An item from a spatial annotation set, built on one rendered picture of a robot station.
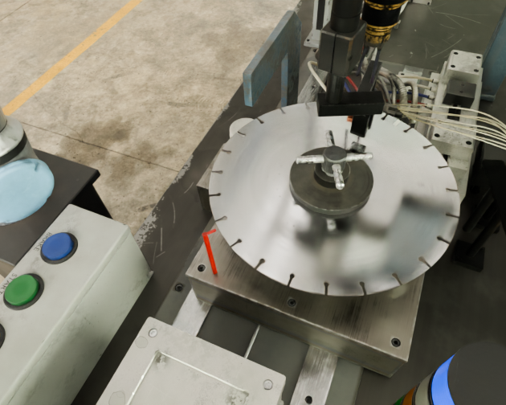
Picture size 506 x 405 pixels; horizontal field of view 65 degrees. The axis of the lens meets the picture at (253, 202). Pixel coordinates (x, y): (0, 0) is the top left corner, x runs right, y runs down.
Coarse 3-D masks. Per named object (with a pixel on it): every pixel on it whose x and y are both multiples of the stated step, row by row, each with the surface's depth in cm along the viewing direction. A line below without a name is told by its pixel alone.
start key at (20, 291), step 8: (16, 280) 52; (24, 280) 52; (32, 280) 51; (8, 288) 51; (16, 288) 51; (24, 288) 51; (32, 288) 51; (8, 296) 50; (16, 296) 50; (24, 296) 50; (32, 296) 51; (16, 304) 50; (24, 304) 50
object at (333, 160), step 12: (300, 156) 50; (312, 156) 50; (324, 156) 49; (336, 156) 49; (348, 156) 50; (360, 156) 50; (372, 156) 50; (324, 168) 50; (336, 168) 48; (336, 180) 48
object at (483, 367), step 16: (464, 352) 20; (480, 352) 20; (496, 352) 20; (448, 368) 20; (464, 368) 19; (480, 368) 19; (496, 368) 19; (432, 384) 21; (448, 384) 19; (464, 384) 19; (480, 384) 19; (496, 384) 19; (432, 400) 21; (448, 400) 19; (464, 400) 19; (480, 400) 19; (496, 400) 18
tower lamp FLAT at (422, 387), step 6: (432, 372) 23; (426, 378) 23; (420, 384) 24; (426, 384) 23; (420, 390) 23; (426, 390) 22; (414, 396) 24; (420, 396) 23; (426, 396) 22; (414, 402) 24; (420, 402) 23; (426, 402) 22
